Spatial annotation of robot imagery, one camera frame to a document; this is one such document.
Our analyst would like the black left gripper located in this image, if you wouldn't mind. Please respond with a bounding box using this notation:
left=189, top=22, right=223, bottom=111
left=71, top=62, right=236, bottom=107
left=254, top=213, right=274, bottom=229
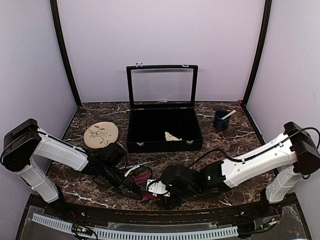
left=101, top=162, right=143, bottom=200

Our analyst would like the maroon purple orange sock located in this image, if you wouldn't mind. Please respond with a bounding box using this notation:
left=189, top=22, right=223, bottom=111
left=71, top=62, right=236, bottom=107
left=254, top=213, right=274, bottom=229
left=134, top=174, right=157, bottom=203

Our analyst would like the beige brown block sock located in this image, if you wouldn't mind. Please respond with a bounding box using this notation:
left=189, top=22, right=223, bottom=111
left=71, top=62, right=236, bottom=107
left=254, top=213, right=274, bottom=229
left=164, top=131, right=182, bottom=142

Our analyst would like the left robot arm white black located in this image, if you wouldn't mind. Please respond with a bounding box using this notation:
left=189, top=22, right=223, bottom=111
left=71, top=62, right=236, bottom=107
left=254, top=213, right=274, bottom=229
left=0, top=118, right=142, bottom=218

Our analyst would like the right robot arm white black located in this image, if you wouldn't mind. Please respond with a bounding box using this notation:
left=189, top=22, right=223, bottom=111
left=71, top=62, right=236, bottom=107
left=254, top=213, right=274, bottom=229
left=156, top=121, right=320, bottom=217

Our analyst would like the beige round embroidered coaster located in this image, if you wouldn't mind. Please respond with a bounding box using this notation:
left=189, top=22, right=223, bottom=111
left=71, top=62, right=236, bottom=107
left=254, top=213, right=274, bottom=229
left=83, top=121, right=119, bottom=149

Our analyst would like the dark blue mug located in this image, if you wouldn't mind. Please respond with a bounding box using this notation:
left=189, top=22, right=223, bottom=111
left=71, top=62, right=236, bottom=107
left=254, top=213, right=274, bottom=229
left=213, top=109, right=231, bottom=131

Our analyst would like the black display case with lid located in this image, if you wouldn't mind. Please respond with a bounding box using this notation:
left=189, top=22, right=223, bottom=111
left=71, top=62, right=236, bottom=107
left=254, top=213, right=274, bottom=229
left=126, top=64, right=203, bottom=153

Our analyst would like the wooden stick in mug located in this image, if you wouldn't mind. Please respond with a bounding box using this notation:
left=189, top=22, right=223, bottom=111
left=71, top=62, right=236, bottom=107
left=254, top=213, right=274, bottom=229
left=221, top=110, right=237, bottom=120

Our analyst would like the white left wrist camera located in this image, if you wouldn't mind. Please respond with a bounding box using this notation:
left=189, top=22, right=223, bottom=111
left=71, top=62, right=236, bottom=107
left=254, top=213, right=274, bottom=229
left=124, top=165, right=148, bottom=177

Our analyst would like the white slotted cable duct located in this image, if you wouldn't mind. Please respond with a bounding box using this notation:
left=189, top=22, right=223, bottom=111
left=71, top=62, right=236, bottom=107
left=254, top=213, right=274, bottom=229
left=31, top=213, right=239, bottom=240

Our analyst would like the left black frame post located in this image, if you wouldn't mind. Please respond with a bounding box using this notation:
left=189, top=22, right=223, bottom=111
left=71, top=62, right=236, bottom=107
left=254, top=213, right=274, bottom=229
left=49, top=0, right=82, bottom=108

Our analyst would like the black frame post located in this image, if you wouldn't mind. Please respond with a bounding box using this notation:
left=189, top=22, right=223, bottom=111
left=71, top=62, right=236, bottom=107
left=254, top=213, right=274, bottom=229
left=49, top=0, right=82, bottom=108
left=241, top=0, right=272, bottom=109

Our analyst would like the right black frame post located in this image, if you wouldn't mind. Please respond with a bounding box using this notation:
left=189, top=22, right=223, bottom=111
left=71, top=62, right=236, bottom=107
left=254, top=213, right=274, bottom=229
left=241, top=0, right=272, bottom=109

